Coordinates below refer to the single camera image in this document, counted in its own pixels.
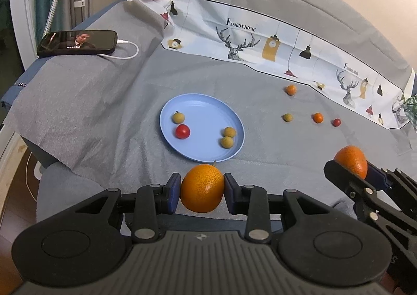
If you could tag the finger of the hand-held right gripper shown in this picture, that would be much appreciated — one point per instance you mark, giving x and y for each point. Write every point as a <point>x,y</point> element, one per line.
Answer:
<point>376,176</point>
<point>338,174</point>

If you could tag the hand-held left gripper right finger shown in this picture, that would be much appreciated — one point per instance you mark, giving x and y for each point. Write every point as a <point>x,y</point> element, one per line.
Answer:
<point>230,195</point>

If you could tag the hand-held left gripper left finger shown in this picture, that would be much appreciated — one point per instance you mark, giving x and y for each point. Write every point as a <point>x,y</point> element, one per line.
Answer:
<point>173,194</point>

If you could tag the small orange citrus fruit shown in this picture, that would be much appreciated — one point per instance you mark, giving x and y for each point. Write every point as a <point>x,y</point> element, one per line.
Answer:
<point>318,117</point>
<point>202,189</point>
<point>350,158</point>
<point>291,89</point>

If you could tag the small yellowish green fruit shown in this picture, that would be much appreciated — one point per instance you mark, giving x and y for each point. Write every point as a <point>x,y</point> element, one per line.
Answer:
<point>288,117</point>
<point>178,117</point>
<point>227,142</point>
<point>229,132</point>

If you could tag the red cherry tomato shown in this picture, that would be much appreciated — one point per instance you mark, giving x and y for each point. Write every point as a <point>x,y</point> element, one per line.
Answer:
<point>182,131</point>
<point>336,122</point>

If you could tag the blue plate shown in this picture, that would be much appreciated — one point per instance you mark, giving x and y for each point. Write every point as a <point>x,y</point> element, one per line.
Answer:
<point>202,119</point>

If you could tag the green checked cloth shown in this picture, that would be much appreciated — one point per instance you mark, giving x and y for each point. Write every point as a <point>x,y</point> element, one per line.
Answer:
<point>410,109</point>

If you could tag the grey cloth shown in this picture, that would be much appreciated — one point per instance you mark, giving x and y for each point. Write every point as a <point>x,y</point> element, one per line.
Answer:
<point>97,103</point>

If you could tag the white round floor object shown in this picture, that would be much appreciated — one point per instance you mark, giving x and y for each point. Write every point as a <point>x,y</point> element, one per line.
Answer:
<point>35,171</point>

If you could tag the white deer printed cloth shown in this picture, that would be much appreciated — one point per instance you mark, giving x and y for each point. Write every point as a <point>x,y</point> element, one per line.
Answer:
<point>202,34</point>

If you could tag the black smartphone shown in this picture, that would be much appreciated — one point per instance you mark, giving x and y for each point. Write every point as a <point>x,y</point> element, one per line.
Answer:
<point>97,41</point>

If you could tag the white curtain tag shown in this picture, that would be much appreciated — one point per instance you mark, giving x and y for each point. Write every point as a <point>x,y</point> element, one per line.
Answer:
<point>80,3</point>

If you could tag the white door frame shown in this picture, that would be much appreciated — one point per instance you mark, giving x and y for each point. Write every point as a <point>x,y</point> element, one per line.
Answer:
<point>21,5</point>

